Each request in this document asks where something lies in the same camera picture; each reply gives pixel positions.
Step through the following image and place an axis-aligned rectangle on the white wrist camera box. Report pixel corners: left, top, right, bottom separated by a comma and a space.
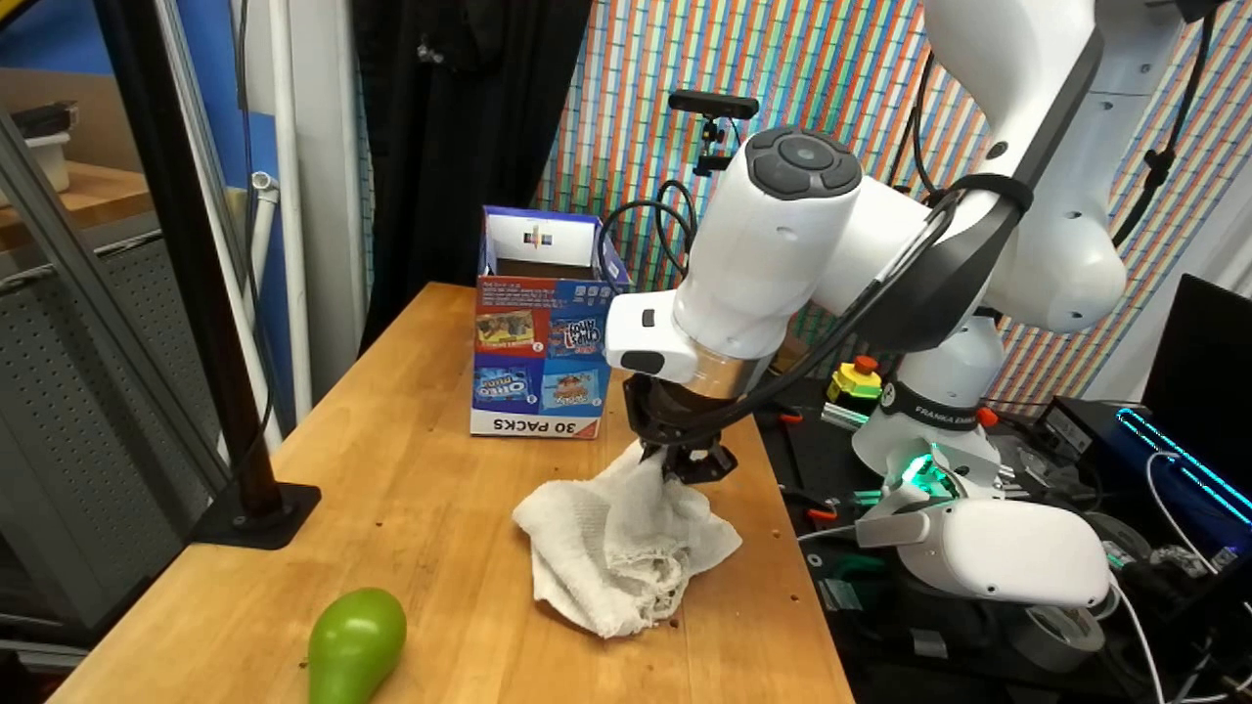
603, 284, 700, 388

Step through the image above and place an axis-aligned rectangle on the black curtain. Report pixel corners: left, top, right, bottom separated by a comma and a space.
350, 0, 598, 348

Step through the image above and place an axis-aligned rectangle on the blue snack pack cardboard box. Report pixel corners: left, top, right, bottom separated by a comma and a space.
465, 205, 637, 442

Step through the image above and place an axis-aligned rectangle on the black pole stand with base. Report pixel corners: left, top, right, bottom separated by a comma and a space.
93, 0, 325, 551

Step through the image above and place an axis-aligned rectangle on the white plastic tub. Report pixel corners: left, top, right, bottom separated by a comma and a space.
8, 103, 81, 193

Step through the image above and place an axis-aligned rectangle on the grey tape roll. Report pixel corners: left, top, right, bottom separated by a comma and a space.
1010, 603, 1112, 676

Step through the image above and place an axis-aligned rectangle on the white cable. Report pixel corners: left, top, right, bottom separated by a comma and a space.
1107, 447, 1236, 704

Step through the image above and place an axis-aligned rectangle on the yellow red emergency stop button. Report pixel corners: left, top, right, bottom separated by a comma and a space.
825, 351, 887, 418

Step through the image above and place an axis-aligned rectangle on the black camera on boom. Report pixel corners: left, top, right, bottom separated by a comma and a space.
666, 86, 767, 181

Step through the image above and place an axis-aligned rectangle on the white VR headset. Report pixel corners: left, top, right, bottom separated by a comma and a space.
852, 437, 1112, 610

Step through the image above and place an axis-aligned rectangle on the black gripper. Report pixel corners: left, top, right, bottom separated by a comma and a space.
621, 366, 739, 487

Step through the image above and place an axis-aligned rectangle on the green avocado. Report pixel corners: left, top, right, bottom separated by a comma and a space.
307, 584, 410, 704

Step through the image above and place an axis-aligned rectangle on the grey perforated panel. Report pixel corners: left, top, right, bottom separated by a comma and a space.
0, 229, 229, 628

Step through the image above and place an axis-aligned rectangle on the blue plastic case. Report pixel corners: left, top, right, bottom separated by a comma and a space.
1092, 403, 1252, 562

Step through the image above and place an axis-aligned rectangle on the white cloth rag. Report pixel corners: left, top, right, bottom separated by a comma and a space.
508, 437, 744, 640

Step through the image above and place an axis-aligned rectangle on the aluminium frame bar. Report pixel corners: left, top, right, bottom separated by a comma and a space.
0, 115, 241, 511

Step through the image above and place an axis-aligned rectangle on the white post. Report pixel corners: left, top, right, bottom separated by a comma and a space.
241, 0, 318, 427

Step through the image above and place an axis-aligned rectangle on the wooden workbench top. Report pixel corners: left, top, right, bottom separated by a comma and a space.
0, 159, 161, 248

